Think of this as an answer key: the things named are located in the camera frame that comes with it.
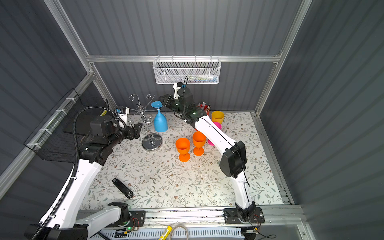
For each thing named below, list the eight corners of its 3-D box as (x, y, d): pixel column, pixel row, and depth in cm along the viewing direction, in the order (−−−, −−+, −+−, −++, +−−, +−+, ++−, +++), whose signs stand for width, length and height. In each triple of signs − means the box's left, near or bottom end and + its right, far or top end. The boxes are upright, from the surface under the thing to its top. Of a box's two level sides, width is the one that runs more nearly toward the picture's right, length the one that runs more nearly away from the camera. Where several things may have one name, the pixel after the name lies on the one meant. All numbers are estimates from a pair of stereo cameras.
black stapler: (114, 183, 87) (111, 180, 85) (118, 178, 89) (116, 176, 86) (130, 199, 82) (127, 198, 79) (135, 194, 83) (132, 192, 80)
